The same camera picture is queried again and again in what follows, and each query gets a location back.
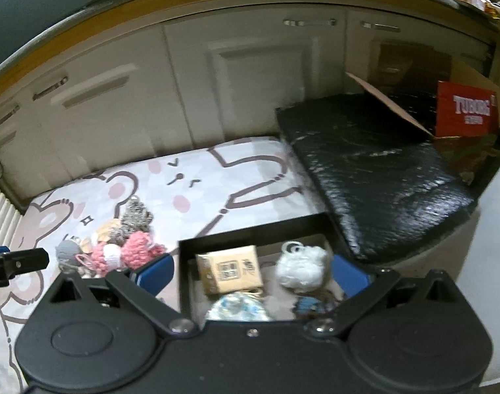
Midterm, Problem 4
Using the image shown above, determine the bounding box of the pink and white crochet jellyfish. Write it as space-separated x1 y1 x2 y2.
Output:
90 243 124 276

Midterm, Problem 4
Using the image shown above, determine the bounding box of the black box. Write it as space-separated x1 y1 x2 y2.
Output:
178 212 378 325

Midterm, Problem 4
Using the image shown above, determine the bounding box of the grey braided rope doll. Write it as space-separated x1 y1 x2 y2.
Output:
121 197 154 239

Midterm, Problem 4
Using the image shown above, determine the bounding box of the brown cardboard sheet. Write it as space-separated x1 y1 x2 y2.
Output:
377 43 453 91

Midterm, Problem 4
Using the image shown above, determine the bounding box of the grey crochet ball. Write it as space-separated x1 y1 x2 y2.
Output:
55 238 85 272

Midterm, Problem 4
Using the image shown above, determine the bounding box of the open cardboard box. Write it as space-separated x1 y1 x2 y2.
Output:
344 61 500 140

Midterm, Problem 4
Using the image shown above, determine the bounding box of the bear printed blanket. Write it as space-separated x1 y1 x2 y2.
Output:
0 135 329 394

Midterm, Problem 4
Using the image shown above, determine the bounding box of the grey countertop with wooden edge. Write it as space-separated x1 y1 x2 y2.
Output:
0 0 500 107

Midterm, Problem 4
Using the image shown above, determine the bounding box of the black wrapped cushion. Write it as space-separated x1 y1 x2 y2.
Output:
274 92 478 261

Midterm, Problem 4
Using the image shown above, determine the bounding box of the cream cabinet door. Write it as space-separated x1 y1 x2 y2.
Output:
24 29 193 173
0 94 34 214
164 12 349 140
344 18 495 99

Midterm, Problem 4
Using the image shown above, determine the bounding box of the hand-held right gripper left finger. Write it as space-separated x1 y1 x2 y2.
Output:
40 253 195 337

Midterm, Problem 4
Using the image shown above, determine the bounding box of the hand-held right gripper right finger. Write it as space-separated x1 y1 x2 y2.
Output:
304 254 466 336

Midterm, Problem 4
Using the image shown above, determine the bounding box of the small yellow carton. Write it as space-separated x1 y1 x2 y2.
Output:
196 245 264 295

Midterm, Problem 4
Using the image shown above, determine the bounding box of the white yarn pompom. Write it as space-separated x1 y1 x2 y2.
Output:
275 241 331 294

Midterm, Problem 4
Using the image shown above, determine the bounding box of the red carton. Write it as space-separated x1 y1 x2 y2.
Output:
435 81 500 139

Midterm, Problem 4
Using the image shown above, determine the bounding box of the blue floral fabric pouch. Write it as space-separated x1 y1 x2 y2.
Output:
205 291 272 322

